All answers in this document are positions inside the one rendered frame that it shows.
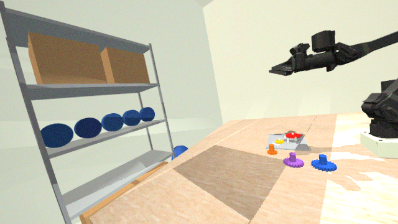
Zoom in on blue gear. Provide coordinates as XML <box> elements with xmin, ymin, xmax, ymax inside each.
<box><xmin>311</xmin><ymin>154</ymin><xmax>337</xmax><ymax>172</ymax></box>

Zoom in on red gear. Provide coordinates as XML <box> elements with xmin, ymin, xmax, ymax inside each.
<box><xmin>286</xmin><ymin>133</ymin><xmax>300</xmax><ymax>138</ymax></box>

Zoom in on purple gear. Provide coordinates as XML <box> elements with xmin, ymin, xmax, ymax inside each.
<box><xmin>283</xmin><ymin>152</ymin><xmax>304</xmax><ymax>168</ymax></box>

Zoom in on orange gear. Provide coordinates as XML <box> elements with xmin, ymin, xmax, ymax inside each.
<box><xmin>267</xmin><ymin>144</ymin><xmax>277</xmax><ymax>155</ymax></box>

